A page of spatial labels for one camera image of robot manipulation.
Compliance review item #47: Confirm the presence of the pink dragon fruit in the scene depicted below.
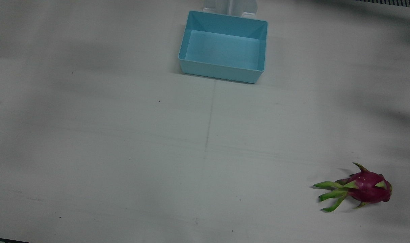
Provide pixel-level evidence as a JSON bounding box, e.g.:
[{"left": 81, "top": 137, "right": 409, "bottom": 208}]
[{"left": 313, "top": 162, "right": 393, "bottom": 213}]

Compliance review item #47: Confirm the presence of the light blue plastic bin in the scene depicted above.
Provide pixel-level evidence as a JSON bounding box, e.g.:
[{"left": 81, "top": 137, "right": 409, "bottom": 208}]
[{"left": 178, "top": 10, "right": 268, "bottom": 84}]

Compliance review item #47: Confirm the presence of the white stand base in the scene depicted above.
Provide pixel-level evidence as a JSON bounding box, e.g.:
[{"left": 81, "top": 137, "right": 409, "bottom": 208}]
[{"left": 203, "top": 0, "right": 258, "bottom": 18}]

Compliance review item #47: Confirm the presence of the dark ribbed vent strip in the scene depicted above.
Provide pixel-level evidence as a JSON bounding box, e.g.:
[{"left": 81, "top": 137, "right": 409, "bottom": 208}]
[{"left": 355, "top": 0, "right": 410, "bottom": 8}]

